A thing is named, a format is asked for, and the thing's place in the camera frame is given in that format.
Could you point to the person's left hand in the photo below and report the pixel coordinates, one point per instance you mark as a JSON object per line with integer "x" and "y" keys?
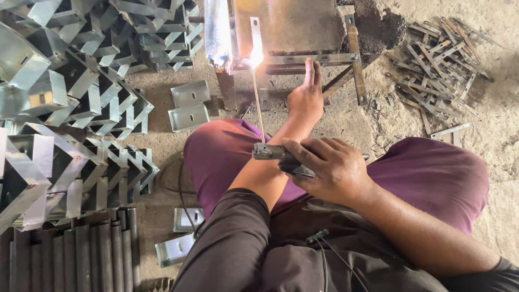
{"x": 304, "y": 101}

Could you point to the slotted upright steel strip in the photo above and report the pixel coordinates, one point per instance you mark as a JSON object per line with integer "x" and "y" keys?
{"x": 255, "y": 32}

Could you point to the heap of dark slag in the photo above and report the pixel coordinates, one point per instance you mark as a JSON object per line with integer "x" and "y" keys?
{"x": 377, "y": 28}

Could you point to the slotted crosswise steel strip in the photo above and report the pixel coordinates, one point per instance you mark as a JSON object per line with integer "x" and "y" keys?
{"x": 336, "y": 58}

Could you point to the rusty steel work plate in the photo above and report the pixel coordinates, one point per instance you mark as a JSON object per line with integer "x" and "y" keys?
{"x": 288, "y": 24}

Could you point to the galvanised slotted channel piece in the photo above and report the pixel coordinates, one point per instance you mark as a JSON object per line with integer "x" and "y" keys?
{"x": 174, "y": 249}
{"x": 190, "y": 93}
{"x": 183, "y": 221}
{"x": 188, "y": 117}

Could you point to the person's right hand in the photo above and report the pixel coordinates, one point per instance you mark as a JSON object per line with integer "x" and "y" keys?
{"x": 336, "y": 174}

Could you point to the black shirt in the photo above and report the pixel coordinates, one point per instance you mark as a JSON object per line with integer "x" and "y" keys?
{"x": 292, "y": 251}

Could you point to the rusty steel angle bar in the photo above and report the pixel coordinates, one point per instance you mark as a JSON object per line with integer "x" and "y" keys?
{"x": 357, "y": 65}

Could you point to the heap of flat steel strips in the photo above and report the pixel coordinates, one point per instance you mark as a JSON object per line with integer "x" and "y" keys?
{"x": 438, "y": 73}

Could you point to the thin welding rod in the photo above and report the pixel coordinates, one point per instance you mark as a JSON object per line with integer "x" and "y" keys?
{"x": 258, "y": 105}

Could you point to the row of dark steel pipes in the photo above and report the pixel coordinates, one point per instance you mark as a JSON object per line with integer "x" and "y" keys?
{"x": 77, "y": 255}

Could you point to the grey welding electrode holder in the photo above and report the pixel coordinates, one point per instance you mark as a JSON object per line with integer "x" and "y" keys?
{"x": 269, "y": 151}

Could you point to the shiny wrapped metal tube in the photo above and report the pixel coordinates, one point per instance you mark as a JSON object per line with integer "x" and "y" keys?
{"x": 217, "y": 28}

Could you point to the toothed metal part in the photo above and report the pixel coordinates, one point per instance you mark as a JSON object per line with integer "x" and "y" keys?
{"x": 161, "y": 285}

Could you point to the purple trousers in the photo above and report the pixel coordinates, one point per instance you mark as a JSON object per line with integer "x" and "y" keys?
{"x": 429, "y": 182}

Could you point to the small heap of galvanised brackets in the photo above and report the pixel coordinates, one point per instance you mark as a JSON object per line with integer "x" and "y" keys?
{"x": 61, "y": 174}

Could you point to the big heap of galvanised brackets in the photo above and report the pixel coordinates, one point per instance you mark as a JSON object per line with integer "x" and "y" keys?
{"x": 73, "y": 65}

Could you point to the single flat steel strip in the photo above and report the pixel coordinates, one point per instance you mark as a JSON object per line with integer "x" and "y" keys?
{"x": 450, "y": 130}

